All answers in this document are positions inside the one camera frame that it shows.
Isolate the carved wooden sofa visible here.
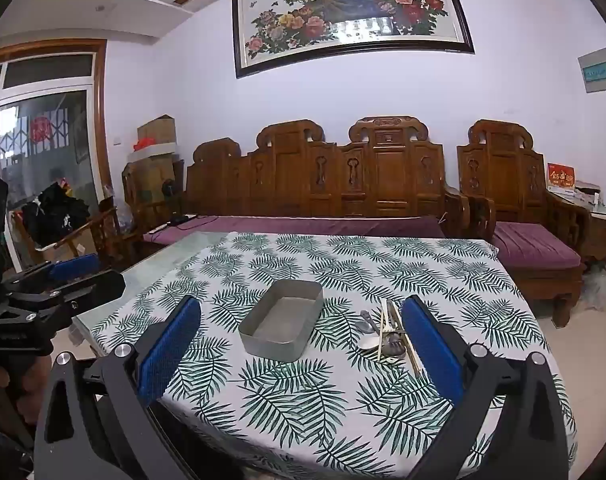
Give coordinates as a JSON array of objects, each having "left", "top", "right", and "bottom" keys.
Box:
[{"left": 183, "top": 116, "right": 471, "bottom": 241}]

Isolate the glass sliding door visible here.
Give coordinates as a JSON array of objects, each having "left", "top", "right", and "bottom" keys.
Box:
[{"left": 0, "top": 39, "right": 113, "bottom": 272}]

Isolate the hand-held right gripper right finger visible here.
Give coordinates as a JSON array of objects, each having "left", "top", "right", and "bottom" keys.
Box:
[{"left": 400, "top": 296, "right": 570, "bottom": 480}]

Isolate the metal spoon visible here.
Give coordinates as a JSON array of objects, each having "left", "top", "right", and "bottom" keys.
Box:
[{"left": 358, "top": 310, "right": 384, "bottom": 352}]

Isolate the clear plastic bag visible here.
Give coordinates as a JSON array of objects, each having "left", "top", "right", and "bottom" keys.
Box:
[
  {"left": 103, "top": 185, "right": 135, "bottom": 237},
  {"left": 580, "top": 260, "right": 606, "bottom": 312}
]

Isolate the metal rectangular tray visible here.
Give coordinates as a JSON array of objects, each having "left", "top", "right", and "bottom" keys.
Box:
[{"left": 238, "top": 280, "right": 324, "bottom": 364}]

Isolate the carved wooden armchair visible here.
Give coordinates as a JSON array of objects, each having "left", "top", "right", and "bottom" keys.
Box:
[{"left": 457, "top": 120, "right": 592, "bottom": 328}]

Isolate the large cardboard box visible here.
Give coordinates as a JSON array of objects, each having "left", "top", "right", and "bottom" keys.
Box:
[{"left": 123, "top": 152, "right": 185, "bottom": 211}]

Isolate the red printed box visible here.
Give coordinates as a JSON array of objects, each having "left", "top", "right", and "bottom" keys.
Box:
[{"left": 547, "top": 162, "right": 576, "bottom": 192}]

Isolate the leaf-print tablecloth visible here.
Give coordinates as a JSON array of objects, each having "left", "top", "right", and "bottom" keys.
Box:
[{"left": 90, "top": 231, "right": 578, "bottom": 480}]

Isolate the cream chopstick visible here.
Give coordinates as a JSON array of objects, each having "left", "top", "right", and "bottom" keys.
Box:
[
  {"left": 389, "top": 301, "right": 423, "bottom": 377},
  {"left": 377, "top": 301, "right": 389, "bottom": 362}
]

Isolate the pile of dark clothes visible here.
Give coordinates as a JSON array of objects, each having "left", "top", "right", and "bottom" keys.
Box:
[{"left": 22, "top": 182, "right": 92, "bottom": 249}]

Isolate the wooden side chair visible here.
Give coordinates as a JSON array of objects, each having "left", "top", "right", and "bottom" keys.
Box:
[{"left": 53, "top": 195, "right": 145, "bottom": 272}]

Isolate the wooden side table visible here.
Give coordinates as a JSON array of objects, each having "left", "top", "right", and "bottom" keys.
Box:
[{"left": 548, "top": 187, "right": 606, "bottom": 281}]

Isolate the framed peacock flower painting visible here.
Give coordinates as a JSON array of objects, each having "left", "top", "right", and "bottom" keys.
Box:
[{"left": 231, "top": 0, "right": 475, "bottom": 80}]

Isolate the small cardboard box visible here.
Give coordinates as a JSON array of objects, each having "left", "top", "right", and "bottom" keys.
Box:
[{"left": 137, "top": 115, "right": 177, "bottom": 149}]

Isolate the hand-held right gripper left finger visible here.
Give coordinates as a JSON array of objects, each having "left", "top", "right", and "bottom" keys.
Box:
[{"left": 34, "top": 295, "right": 202, "bottom": 480}]

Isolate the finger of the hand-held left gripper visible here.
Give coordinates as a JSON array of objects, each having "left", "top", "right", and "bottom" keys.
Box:
[
  {"left": 6, "top": 270, "right": 127, "bottom": 322},
  {"left": 3, "top": 253, "right": 102, "bottom": 292}
]

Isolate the person's left hand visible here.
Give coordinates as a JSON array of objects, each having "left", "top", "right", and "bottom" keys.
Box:
[{"left": 0, "top": 355, "right": 52, "bottom": 441}]

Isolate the purple sofa cushion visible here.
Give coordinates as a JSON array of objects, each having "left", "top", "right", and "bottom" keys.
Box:
[{"left": 142, "top": 214, "right": 447, "bottom": 247}]

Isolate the grey wall panel box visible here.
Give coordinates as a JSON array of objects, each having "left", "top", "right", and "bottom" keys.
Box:
[{"left": 578, "top": 47, "right": 606, "bottom": 94}]

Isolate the purple armchair cushion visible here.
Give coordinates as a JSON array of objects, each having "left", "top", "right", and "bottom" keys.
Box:
[{"left": 493, "top": 221, "right": 582, "bottom": 269}]

